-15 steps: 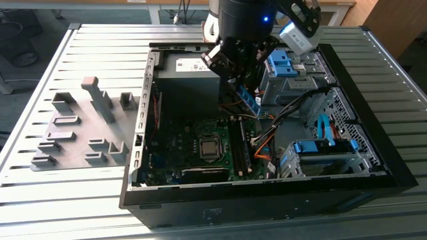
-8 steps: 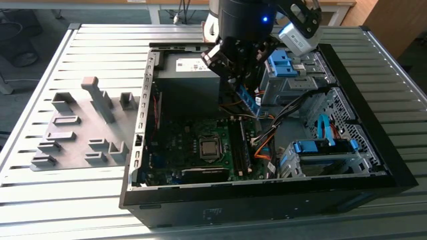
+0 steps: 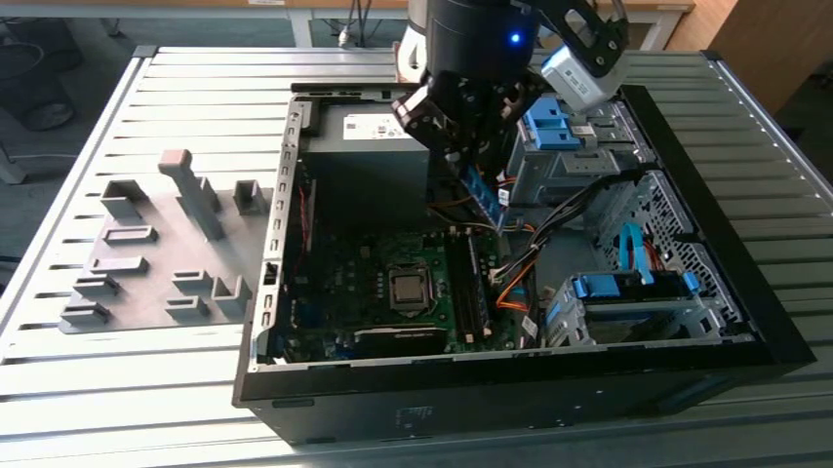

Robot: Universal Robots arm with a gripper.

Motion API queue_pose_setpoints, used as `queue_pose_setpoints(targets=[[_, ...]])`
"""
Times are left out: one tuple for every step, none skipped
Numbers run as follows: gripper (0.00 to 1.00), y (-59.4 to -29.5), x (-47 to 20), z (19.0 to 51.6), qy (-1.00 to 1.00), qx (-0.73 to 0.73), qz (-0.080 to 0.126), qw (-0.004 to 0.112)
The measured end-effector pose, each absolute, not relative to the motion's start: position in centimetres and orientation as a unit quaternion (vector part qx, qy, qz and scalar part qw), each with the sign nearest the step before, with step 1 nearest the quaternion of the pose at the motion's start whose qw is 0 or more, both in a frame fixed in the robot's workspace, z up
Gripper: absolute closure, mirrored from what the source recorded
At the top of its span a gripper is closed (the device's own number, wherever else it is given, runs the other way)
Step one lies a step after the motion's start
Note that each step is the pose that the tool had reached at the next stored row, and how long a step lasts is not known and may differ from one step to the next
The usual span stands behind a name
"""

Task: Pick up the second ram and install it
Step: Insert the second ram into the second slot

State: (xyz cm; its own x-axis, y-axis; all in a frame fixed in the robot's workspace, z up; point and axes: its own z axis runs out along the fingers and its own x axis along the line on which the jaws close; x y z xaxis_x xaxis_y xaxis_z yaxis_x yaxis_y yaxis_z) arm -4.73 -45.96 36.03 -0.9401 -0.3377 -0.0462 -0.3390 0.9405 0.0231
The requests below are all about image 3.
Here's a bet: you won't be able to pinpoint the large blue disk carrier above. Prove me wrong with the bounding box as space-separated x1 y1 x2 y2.
522 102 582 152

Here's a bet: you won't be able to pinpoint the grey furniture foot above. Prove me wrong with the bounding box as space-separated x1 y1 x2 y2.
0 140 32 186

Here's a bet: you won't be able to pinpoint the silver CPU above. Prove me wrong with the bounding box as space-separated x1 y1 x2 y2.
392 275 427 300

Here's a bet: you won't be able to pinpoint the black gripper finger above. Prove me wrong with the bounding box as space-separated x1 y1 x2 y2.
480 77 548 170
390 72 480 167

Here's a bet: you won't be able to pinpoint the black graphics card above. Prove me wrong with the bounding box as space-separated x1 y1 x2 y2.
352 325 451 358

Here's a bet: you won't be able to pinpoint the black cable bundle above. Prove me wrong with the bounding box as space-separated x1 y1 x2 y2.
523 173 650 257

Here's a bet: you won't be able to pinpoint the CPU socket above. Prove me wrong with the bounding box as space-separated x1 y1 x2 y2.
386 261 438 316

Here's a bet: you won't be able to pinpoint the blue disk carrier handle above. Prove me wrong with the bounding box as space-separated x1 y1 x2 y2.
572 274 638 299

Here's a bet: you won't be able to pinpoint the red wire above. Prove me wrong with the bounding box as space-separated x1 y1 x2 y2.
296 186 315 254

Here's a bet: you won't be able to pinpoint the hanging cables with plug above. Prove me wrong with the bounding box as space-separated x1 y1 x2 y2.
336 0 376 49

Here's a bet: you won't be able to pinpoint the yellow wire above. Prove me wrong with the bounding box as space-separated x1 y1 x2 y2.
426 165 488 211

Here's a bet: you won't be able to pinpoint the white framed desk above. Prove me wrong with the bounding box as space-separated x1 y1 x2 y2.
285 0 697 53

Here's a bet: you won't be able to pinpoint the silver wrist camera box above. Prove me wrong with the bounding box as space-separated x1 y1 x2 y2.
538 47 631 114

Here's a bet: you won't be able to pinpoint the blue flat wire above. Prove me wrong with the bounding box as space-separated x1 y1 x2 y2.
616 221 657 287

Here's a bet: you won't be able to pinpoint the black RAM slot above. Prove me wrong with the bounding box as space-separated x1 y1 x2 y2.
447 228 476 343

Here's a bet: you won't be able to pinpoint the brown wooden cabinet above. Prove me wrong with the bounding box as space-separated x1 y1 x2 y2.
706 0 833 117

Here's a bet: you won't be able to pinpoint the black camera bracket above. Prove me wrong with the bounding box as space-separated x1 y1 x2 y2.
548 0 633 67

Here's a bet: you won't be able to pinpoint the black PC case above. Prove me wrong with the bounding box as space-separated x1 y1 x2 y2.
231 81 818 448

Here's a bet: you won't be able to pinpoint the grey parts rack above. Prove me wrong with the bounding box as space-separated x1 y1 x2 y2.
56 147 276 336

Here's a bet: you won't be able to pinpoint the tall metal drive cage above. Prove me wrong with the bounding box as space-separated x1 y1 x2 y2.
504 96 655 209

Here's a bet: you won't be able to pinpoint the blue RAM stick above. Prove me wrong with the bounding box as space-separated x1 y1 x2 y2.
458 164 508 235

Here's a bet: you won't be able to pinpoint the low metal disk bay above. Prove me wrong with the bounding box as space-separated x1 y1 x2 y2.
544 271 747 348

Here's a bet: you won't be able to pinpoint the orange wire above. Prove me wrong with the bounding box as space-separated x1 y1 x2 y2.
495 262 540 312

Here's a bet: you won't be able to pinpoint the green motherboard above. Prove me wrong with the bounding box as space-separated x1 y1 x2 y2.
285 224 526 362

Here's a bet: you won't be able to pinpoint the grey power supply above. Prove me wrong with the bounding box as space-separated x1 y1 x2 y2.
299 102 436 230

